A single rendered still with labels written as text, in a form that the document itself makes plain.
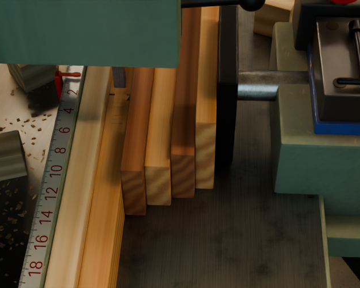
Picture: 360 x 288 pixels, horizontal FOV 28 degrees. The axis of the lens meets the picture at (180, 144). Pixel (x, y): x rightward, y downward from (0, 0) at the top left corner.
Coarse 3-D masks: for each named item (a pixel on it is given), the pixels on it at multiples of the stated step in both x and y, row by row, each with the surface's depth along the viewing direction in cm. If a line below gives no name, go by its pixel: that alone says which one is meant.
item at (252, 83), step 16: (224, 16) 56; (224, 32) 55; (224, 48) 54; (224, 64) 53; (224, 80) 52; (240, 80) 56; (256, 80) 56; (272, 80) 56; (288, 80) 56; (304, 80) 56; (224, 96) 52; (240, 96) 57; (256, 96) 57; (272, 96) 57; (224, 112) 54; (224, 128) 55; (224, 144) 56; (224, 160) 58
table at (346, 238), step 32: (256, 64) 66; (256, 128) 61; (256, 160) 59; (224, 192) 57; (256, 192) 57; (128, 224) 55; (160, 224) 55; (192, 224) 55; (224, 224) 55; (256, 224) 55; (288, 224) 55; (320, 224) 55; (352, 224) 58; (128, 256) 53; (160, 256) 53; (192, 256) 53; (224, 256) 53; (256, 256) 53; (288, 256) 53; (320, 256) 53; (352, 256) 59
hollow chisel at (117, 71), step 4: (112, 68) 56; (116, 68) 56; (120, 68) 56; (124, 68) 57; (116, 72) 56; (120, 72) 56; (124, 72) 57; (116, 76) 57; (120, 76) 57; (124, 76) 57; (116, 80) 57; (120, 80) 57; (124, 80) 57; (116, 84) 57; (120, 84) 57; (124, 84) 57
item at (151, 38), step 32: (0, 0) 48; (32, 0) 47; (64, 0) 47; (96, 0) 47; (128, 0) 47; (160, 0) 47; (0, 32) 50; (32, 32) 50; (64, 32) 49; (96, 32) 49; (128, 32) 49; (160, 32) 49; (32, 64) 52; (64, 64) 52; (96, 64) 52; (128, 64) 51; (160, 64) 51
